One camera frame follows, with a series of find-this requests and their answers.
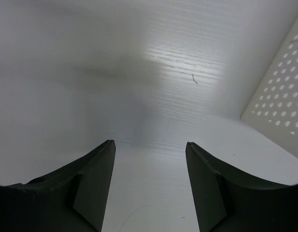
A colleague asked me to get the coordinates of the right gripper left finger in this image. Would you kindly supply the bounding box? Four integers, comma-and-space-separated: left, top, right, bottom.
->
0, 140, 116, 232

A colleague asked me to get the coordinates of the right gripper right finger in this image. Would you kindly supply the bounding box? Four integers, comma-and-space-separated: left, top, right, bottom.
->
185, 142, 298, 232

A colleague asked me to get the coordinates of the white plastic box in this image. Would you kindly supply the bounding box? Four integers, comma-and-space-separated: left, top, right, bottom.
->
241, 18, 298, 159

